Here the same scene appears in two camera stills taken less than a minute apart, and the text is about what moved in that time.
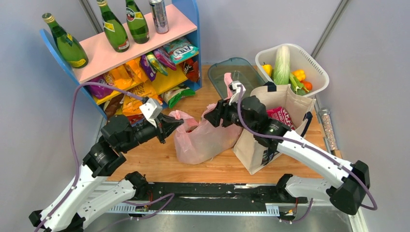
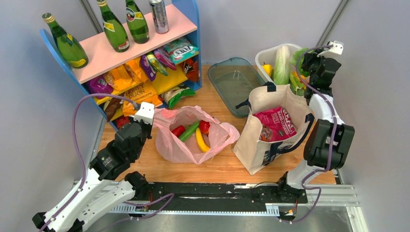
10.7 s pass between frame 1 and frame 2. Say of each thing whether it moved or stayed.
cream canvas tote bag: stayed
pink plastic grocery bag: moved
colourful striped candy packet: stayed
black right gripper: moved
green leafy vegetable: stayed
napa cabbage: stayed
